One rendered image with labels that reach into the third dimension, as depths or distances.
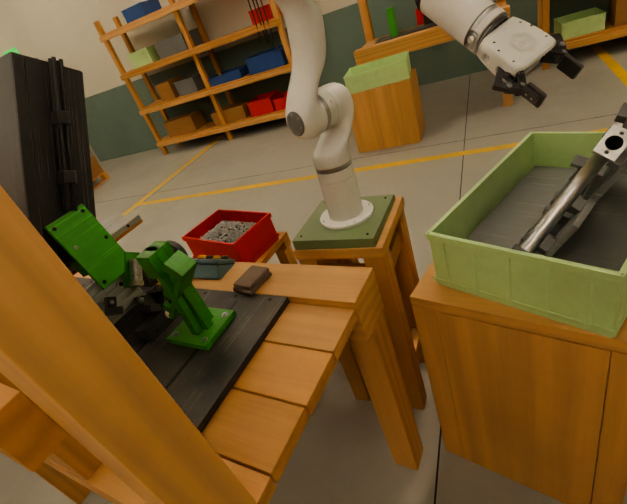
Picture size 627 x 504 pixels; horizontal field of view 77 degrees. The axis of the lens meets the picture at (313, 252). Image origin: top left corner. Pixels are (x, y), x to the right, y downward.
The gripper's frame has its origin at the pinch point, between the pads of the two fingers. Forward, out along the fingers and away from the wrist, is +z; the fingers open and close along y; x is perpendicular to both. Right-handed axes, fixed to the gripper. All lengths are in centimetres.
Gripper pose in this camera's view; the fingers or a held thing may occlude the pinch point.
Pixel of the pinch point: (556, 84)
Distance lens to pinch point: 89.5
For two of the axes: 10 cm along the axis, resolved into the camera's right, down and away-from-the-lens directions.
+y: 7.8, -6.1, 1.2
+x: 1.0, 3.0, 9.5
